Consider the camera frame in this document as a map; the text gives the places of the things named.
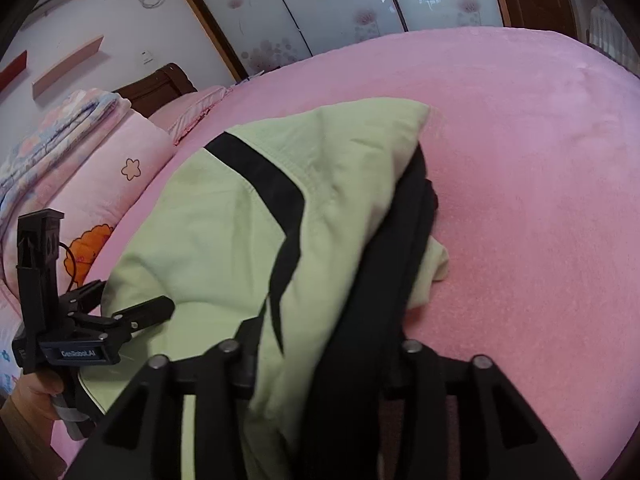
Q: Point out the white embroidered small pillow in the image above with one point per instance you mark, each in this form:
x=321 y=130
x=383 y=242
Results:
x=10 y=322

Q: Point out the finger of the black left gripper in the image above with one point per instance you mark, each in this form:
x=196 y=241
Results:
x=122 y=324
x=84 y=298

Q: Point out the pink plush bed blanket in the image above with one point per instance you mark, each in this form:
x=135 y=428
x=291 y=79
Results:
x=533 y=149

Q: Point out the person's left hand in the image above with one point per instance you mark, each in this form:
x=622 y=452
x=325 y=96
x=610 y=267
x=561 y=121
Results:
x=33 y=396

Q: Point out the pink wall shelf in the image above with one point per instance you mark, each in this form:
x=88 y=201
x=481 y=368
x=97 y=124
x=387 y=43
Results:
x=65 y=65

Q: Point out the pink cartoon pillow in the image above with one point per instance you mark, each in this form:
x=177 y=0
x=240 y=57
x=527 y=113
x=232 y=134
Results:
x=93 y=193

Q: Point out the folded floral quilt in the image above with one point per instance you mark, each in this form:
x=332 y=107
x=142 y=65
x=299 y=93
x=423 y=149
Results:
x=84 y=115

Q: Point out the green and black hooded jacket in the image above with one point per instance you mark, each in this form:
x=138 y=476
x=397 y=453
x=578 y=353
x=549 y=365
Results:
x=269 y=219

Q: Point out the dark wooden headboard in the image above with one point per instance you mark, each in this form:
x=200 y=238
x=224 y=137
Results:
x=151 y=93

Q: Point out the red wall shelf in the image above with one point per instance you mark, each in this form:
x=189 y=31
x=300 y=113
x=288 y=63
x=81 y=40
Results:
x=13 y=70

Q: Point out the lace covered furniture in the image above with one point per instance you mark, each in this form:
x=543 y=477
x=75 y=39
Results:
x=607 y=36

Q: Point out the pink striped flat pillow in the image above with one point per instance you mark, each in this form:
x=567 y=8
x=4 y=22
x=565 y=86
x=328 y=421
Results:
x=180 y=116

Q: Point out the floral sliding wardrobe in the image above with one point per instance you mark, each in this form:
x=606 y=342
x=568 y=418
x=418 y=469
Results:
x=258 y=36

